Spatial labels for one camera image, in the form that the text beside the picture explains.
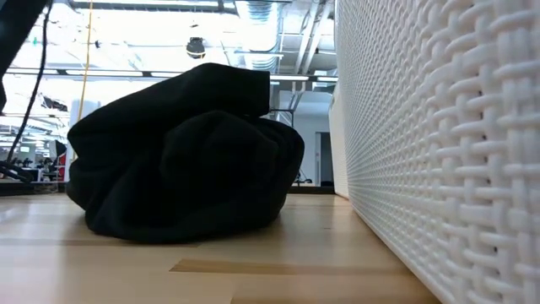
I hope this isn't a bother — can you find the black garment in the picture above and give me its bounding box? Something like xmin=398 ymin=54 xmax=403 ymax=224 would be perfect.
xmin=65 ymin=62 xmax=305 ymax=245

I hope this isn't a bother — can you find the black ceiling dome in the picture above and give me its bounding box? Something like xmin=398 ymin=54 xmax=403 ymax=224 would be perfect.
xmin=186 ymin=36 xmax=207 ymax=60

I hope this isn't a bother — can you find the silver ceiling duct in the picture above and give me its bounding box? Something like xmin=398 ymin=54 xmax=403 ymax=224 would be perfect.
xmin=246 ymin=0 xmax=282 ymax=71

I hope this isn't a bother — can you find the yellow cable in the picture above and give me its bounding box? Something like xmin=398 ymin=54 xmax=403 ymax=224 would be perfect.
xmin=75 ymin=0 xmax=95 ymax=161

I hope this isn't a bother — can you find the black hanging cable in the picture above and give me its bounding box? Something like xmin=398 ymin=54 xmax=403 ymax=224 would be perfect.
xmin=4 ymin=0 xmax=55 ymax=166

